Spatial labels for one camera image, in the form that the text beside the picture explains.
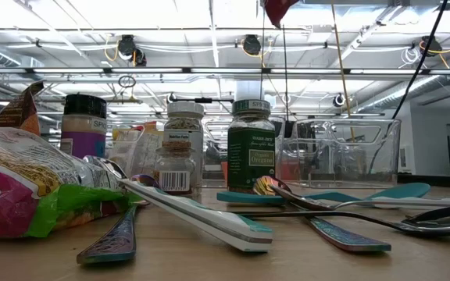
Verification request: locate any green oregano jar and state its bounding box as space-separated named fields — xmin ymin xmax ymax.
xmin=227 ymin=99 xmax=277 ymax=194

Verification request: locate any white lid spice jar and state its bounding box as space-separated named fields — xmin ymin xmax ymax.
xmin=163 ymin=101 xmax=205 ymax=196

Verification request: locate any small cork stoppered jar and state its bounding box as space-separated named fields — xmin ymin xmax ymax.
xmin=153 ymin=140 xmax=198 ymax=197

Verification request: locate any red Maruchan ramen packet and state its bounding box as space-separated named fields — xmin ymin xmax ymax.
xmin=262 ymin=0 xmax=300 ymax=29

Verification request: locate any purple label spice jar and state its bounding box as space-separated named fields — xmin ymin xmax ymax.
xmin=59 ymin=93 xmax=108 ymax=160

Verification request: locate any iridescent spoon patterned blue handle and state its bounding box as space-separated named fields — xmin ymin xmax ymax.
xmin=252 ymin=175 xmax=392 ymax=253
xmin=76 ymin=174 xmax=159 ymax=266

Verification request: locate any teal plastic spoon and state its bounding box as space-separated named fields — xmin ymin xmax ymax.
xmin=216 ymin=182 xmax=432 ymax=207

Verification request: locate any brown seasoning sachet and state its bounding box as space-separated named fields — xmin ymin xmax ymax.
xmin=0 ymin=80 xmax=45 ymax=137

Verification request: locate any multicolour ramen packet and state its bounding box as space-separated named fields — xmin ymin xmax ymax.
xmin=0 ymin=126 xmax=134 ymax=240

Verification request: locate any dark metal spoon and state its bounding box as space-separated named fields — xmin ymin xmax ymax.
xmin=228 ymin=206 xmax=450 ymax=238

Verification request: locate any long ceiling light bar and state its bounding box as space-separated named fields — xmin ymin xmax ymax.
xmin=0 ymin=66 xmax=450 ymax=76

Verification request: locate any black ceiling cable reel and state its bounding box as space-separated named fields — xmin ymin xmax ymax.
xmin=242 ymin=34 xmax=263 ymax=56
xmin=117 ymin=34 xmax=148 ymax=68
xmin=419 ymin=35 xmax=444 ymax=59

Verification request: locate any black hanging cable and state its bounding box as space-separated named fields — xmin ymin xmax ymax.
xmin=259 ymin=0 xmax=266 ymax=101
xmin=280 ymin=23 xmax=290 ymax=122

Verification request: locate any yellow hanging cable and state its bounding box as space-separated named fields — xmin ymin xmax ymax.
xmin=330 ymin=0 xmax=355 ymax=144

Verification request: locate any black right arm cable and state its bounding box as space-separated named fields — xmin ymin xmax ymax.
xmin=367 ymin=0 xmax=449 ymax=175

